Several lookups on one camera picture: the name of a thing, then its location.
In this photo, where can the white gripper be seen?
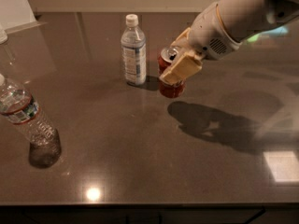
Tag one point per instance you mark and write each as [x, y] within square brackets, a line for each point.
[207, 34]

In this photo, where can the red coke can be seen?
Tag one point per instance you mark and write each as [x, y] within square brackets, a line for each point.
[168, 86]

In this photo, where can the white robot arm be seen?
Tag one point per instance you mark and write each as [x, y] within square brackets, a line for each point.
[245, 18]

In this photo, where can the blue plastic water bottle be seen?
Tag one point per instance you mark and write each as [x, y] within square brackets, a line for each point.
[133, 50]

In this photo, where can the clear bottle with red label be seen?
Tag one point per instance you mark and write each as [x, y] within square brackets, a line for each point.
[19, 107]

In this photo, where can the green chip bag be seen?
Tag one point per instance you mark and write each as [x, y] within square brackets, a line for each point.
[278, 32]

